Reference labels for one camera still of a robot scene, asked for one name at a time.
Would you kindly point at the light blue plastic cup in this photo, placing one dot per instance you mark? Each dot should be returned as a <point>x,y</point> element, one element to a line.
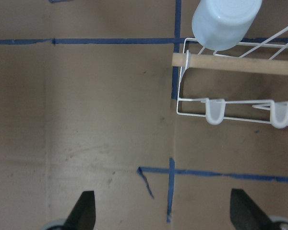
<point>221,24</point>

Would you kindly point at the white wire cup rack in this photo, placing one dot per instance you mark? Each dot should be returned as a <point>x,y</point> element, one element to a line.
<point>249,57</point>

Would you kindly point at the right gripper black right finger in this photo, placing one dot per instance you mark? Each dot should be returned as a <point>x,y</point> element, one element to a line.
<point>245,214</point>

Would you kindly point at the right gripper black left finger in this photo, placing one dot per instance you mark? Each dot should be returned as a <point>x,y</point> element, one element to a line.
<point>83,214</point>

